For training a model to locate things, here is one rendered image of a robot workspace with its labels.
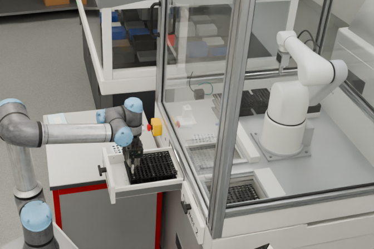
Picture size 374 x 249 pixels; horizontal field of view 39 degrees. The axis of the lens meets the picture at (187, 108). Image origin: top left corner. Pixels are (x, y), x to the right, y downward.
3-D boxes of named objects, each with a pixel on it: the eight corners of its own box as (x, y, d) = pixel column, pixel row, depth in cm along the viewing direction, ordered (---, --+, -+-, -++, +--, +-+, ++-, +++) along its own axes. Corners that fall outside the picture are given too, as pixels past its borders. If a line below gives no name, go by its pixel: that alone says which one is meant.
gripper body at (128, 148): (126, 160, 228) (126, 138, 222) (123, 148, 235) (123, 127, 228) (143, 159, 230) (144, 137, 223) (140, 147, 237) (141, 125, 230)
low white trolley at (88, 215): (60, 287, 297) (49, 186, 255) (53, 210, 346) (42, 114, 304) (161, 268, 312) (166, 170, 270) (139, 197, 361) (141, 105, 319)
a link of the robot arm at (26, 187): (21, 229, 216) (-5, 117, 188) (15, 206, 228) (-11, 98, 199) (51, 219, 221) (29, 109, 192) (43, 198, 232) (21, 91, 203)
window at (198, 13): (211, 215, 213) (239, -10, 160) (161, 101, 281) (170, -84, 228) (212, 215, 213) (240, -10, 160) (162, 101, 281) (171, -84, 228)
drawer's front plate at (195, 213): (198, 245, 223) (201, 227, 217) (181, 198, 246) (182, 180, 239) (202, 244, 223) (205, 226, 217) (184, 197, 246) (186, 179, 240)
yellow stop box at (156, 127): (152, 137, 280) (152, 125, 276) (149, 129, 286) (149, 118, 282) (161, 135, 282) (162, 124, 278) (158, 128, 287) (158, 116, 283)
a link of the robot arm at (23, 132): (4, 129, 179) (137, 127, 203) (0, 113, 188) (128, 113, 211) (1, 157, 184) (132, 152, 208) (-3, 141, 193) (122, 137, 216)
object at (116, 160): (114, 199, 240) (114, 189, 237) (106, 163, 261) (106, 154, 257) (198, 187, 251) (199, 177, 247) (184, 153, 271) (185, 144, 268)
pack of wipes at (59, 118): (69, 133, 292) (69, 126, 289) (52, 135, 288) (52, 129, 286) (64, 118, 303) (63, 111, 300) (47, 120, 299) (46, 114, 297)
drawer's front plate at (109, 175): (111, 204, 239) (111, 186, 233) (102, 164, 262) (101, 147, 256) (115, 204, 240) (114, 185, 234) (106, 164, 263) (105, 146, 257)
